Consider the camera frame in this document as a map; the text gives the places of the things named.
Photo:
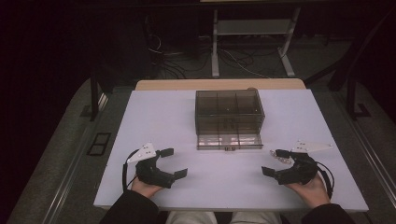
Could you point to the transparent drawer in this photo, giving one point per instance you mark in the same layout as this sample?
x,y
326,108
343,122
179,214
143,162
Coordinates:
x,y
229,140

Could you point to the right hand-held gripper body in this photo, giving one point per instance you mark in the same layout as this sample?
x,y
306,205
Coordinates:
x,y
300,172

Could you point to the metal floor rail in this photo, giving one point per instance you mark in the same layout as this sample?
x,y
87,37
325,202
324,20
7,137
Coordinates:
x,y
67,180
367,149

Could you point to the person's right hand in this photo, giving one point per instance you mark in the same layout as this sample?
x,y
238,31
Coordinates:
x,y
313,193

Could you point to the person's leg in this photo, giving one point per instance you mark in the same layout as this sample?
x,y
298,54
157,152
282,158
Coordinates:
x,y
257,217
191,217

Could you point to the dark metal stand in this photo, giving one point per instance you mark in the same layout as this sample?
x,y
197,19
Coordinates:
x,y
351,77
94,93

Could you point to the transparent grey storage box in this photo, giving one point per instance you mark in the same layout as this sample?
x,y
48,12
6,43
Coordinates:
x,y
229,109

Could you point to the small silver metallic item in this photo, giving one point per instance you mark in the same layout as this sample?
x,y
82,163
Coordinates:
x,y
284,160

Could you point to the person's right leg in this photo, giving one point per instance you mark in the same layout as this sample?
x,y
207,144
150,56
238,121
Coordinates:
x,y
257,217

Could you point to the white metal stand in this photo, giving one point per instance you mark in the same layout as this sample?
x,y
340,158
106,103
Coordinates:
x,y
253,27

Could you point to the wooden table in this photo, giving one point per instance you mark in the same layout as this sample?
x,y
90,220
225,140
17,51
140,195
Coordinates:
x,y
218,84

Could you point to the person's left hand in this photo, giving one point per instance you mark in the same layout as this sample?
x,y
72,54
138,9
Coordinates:
x,y
144,188

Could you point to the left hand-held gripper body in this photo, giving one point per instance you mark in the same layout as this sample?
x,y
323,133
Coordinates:
x,y
152,174

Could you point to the person's left leg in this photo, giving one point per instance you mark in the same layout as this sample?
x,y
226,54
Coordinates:
x,y
191,217

